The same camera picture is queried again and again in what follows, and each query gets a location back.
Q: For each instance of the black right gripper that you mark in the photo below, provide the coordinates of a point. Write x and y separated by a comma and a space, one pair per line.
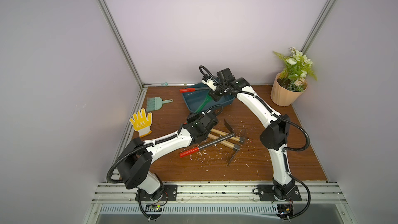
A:
216, 93

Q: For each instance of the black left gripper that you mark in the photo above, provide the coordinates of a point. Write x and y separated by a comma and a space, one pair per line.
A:
190, 120

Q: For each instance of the speckled black metal hoe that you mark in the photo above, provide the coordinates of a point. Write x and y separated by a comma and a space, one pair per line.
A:
188, 90

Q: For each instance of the green metal hoe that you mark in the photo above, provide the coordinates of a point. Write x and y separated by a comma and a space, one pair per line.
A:
207, 100

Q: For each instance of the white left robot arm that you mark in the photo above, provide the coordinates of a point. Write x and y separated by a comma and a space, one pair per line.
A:
132, 167

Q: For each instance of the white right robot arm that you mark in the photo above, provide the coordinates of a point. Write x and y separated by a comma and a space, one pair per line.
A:
276, 126

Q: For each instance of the teal plastic storage box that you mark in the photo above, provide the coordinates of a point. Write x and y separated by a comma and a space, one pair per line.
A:
194, 99

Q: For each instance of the mint green hand brush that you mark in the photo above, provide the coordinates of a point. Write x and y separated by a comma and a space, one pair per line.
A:
156, 103

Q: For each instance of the beige ribbed flower pot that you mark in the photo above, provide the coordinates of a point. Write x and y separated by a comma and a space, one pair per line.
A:
282, 96

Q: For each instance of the yellow white work glove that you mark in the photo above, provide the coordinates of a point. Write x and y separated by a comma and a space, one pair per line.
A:
141, 122

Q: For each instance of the artificial green flowering plant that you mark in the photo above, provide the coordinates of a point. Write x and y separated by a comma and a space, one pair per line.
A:
297, 67

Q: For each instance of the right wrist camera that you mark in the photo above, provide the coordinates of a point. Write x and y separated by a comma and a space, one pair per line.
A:
210, 82

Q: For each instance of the wooden handled hoe lower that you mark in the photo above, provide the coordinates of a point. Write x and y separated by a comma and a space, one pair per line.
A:
215, 134

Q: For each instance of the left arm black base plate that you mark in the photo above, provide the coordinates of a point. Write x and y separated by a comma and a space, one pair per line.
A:
164, 193

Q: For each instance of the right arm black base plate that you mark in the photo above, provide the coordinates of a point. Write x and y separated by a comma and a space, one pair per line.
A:
279, 193

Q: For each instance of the aluminium front rail frame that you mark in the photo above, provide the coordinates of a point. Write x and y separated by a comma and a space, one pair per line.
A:
218, 197

